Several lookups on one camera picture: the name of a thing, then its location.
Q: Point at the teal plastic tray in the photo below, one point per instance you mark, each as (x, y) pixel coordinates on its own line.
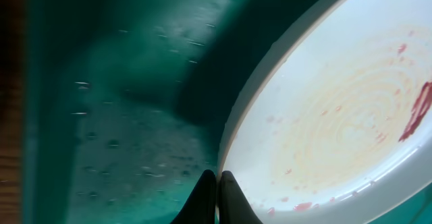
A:
(127, 102)

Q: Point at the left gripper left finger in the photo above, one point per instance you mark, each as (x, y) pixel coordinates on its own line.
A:
(200, 205)

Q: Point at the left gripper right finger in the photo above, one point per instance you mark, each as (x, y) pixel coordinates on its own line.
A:
(232, 203)

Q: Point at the light blue plate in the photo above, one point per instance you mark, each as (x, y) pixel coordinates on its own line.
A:
(334, 123)

